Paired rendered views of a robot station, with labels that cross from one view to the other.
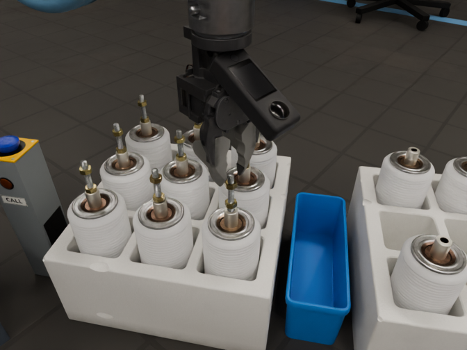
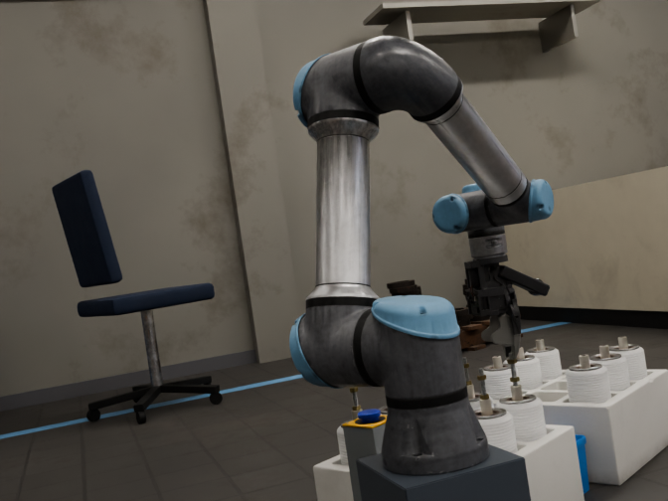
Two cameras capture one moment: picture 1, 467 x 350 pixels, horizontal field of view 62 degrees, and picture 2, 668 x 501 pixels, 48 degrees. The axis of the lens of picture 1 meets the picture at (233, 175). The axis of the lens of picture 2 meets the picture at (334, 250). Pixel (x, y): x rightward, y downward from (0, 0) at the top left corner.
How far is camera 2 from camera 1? 1.51 m
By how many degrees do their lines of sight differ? 65
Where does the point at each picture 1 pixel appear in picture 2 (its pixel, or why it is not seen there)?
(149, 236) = (507, 419)
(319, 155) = not seen: hidden behind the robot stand
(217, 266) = (538, 428)
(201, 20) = (499, 247)
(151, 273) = (523, 452)
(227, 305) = (562, 453)
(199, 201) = not seen: hidden behind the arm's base
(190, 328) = not seen: outside the picture
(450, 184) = (522, 371)
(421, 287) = (600, 383)
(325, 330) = (584, 470)
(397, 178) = (507, 374)
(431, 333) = (622, 404)
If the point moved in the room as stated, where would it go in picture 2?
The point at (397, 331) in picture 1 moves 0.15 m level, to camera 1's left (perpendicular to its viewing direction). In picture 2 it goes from (615, 413) to (600, 430)
